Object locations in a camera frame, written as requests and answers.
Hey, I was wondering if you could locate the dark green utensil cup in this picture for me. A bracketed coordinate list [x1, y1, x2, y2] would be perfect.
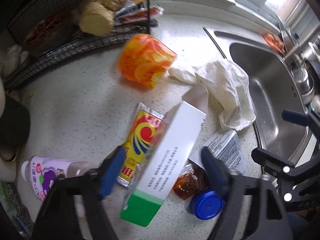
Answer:
[1, 95, 30, 155]

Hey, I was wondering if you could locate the brown sauce packet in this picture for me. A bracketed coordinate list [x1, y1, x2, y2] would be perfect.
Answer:
[172, 164, 209, 200]

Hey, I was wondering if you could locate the white green medicine box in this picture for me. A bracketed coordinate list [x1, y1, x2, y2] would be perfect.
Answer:
[119, 99, 208, 226]

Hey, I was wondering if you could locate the blue plastic lid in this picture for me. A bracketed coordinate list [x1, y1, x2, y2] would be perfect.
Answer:
[189, 189, 225, 220]

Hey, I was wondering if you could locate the yellow seasoning sachet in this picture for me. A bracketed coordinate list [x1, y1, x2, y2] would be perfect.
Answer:
[117, 102, 164, 187]

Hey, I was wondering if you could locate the stainless steel sink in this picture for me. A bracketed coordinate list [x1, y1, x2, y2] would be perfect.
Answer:
[204, 28, 312, 165]

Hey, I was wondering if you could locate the red snack packet on rack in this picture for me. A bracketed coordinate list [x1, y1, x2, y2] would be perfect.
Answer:
[116, 5, 164, 24]

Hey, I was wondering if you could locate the purple label plastic bottle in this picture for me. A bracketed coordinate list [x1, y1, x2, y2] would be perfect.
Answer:
[21, 155, 97, 201]

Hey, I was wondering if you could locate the large ginger root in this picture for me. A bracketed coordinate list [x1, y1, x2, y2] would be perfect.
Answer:
[79, 2, 114, 36]

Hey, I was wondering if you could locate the chrome sink faucet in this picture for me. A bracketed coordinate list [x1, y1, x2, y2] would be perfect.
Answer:
[279, 20, 319, 105]

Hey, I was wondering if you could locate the white printed foil pouch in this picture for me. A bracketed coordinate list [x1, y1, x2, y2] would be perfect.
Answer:
[188, 130, 249, 176]

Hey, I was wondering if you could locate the crumpled white plastic bag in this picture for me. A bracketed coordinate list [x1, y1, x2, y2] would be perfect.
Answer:
[168, 59, 256, 132]

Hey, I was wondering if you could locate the black wire rack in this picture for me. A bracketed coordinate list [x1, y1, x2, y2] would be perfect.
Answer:
[3, 0, 158, 90]

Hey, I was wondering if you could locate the silver foil packet on rack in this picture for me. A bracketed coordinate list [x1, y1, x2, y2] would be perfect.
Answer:
[114, 0, 137, 18]

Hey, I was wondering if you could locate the orange cloth by sink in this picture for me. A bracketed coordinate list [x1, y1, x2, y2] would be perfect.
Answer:
[263, 33, 286, 56]

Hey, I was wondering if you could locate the orange plastic snack cup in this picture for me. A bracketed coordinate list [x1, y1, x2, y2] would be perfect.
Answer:
[118, 34, 177, 88]

